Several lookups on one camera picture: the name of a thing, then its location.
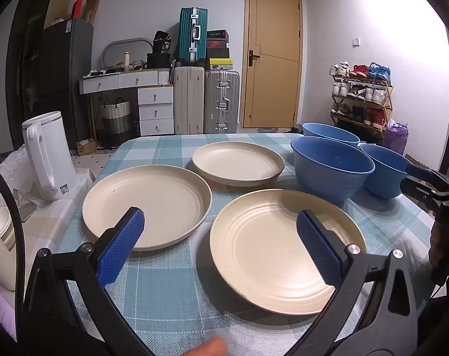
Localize cream plate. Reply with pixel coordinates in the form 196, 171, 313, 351
192, 142, 285, 187
210, 189, 367, 317
82, 165, 212, 252

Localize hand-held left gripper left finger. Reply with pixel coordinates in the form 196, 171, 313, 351
22, 206, 151, 356

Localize large flat cardboard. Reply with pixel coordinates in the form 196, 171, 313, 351
44, 0, 74, 28

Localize blue bowl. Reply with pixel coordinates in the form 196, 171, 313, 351
359, 143, 412, 199
290, 136, 375, 205
302, 122, 367, 148

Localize person's left hand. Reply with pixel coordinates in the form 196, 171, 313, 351
180, 337, 227, 356

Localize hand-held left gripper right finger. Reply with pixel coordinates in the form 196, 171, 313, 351
287, 209, 420, 356

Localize dark grey fridge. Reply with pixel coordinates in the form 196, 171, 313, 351
5, 18, 94, 152

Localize oval mirror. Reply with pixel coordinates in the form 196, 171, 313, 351
101, 37, 153, 69

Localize black printed bag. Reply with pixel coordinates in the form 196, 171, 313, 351
153, 30, 173, 54

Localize small cardboard box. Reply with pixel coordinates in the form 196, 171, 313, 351
76, 138, 98, 156

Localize black storage bag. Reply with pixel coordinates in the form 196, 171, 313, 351
146, 53, 172, 69

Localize white drawer desk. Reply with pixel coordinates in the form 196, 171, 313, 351
79, 69, 175, 136

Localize person's right hand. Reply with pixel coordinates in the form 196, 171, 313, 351
428, 224, 446, 272

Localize white electric kettle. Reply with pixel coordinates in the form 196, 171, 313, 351
21, 111, 77, 201

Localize black cable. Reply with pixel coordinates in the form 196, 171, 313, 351
0, 161, 26, 342
430, 267, 448, 298

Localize wooden door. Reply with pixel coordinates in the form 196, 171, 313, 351
241, 0, 304, 130

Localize bubble wrap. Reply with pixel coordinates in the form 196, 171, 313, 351
0, 148, 36, 216

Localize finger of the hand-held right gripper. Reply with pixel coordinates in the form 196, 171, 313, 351
400, 178, 438, 214
405, 163, 448, 184

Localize beige suitcase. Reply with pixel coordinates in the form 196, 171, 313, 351
172, 65, 205, 135

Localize teal plaid tablecloth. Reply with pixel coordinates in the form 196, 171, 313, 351
55, 133, 436, 356

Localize woven laundry basket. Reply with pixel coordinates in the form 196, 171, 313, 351
101, 97, 131, 145

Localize teal suitcase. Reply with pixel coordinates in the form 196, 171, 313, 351
178, 7, 209, 64

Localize shoe rack with shoes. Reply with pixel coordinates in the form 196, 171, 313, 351
329, 60, 392, 128

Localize yellow shoe box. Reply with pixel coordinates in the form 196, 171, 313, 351
207, 58, 233, 71

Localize cream lidded container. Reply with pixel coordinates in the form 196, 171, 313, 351
0, 207, 15, 251

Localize beige checked cloth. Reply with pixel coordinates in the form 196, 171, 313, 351
13, 154, 110, 297

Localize metal stand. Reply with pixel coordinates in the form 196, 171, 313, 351
13, 189, 37, 221

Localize purple plastic bag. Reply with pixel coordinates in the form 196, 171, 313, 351
382, 120, 409, 156

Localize silver suitcase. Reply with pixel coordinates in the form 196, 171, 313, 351
204, 69, 241, 134

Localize brown cardboard piece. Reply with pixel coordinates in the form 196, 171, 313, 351
84, 0, 100, 25

